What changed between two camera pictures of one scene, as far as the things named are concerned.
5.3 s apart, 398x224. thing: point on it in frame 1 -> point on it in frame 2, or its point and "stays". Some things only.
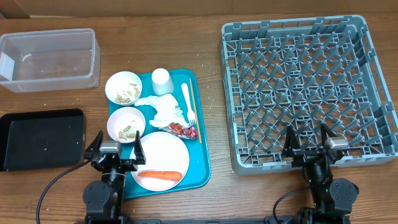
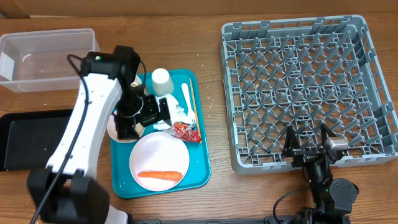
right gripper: x=302 y=156 stays
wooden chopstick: x=194 y=110 stays
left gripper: x=130 y=164 -> x=150 y=116
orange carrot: x=161 y=175 stays
